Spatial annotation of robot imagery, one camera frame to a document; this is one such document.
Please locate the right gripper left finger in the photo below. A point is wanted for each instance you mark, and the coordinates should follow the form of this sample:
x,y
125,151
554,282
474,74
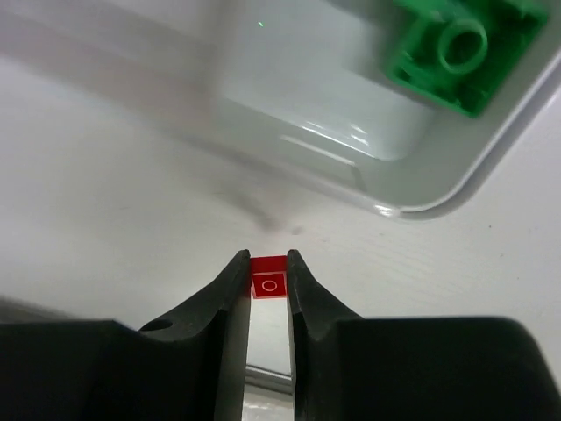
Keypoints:
x,y
187,364

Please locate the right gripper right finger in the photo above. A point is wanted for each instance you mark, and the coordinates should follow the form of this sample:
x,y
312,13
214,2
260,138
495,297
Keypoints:
x,y
346,367

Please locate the small red lego stud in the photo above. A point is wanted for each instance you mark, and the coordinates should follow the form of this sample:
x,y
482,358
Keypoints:
x,y
269,276

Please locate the white three-compartment tray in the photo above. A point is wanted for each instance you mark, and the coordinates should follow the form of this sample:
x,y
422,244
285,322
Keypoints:
x,y
291,87

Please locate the green lego pile in tray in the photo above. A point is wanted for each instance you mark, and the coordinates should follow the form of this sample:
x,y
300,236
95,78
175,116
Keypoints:
x,y
458,53

